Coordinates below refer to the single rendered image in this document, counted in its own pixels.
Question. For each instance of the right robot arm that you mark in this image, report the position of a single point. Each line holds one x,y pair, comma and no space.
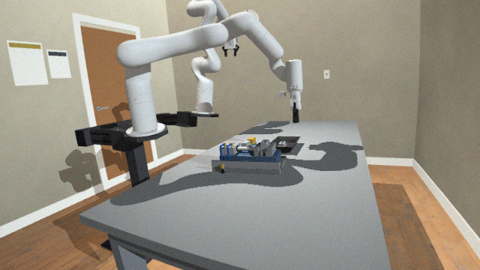
137,55

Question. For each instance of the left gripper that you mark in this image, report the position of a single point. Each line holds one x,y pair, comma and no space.
230,45

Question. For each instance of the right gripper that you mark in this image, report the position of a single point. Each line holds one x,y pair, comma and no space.
295,103

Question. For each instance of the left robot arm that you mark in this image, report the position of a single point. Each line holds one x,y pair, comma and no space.
211,63

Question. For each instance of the yellow rectangular block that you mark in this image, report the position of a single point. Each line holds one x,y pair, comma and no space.
252,140

